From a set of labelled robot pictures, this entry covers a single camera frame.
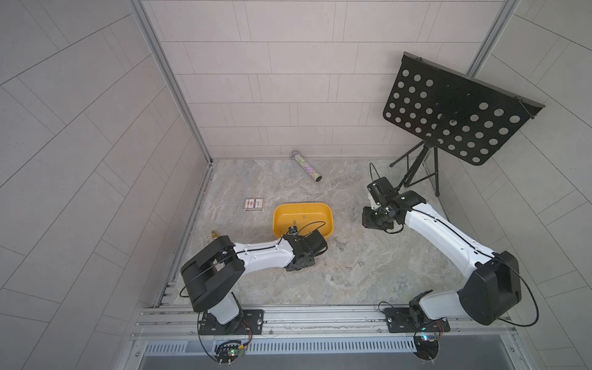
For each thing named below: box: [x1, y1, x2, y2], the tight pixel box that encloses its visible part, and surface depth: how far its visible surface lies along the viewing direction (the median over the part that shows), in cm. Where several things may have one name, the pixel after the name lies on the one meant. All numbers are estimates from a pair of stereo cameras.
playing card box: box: [243, 197, 266, 212], surface depth 99 cm
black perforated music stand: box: [383, 52, 546, 197], surface depth 74 cm
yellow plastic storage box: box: [272, 202, 334, 240], surface depth 96 cm
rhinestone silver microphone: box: [290, 149, 323, 182], surface depth 117 cm
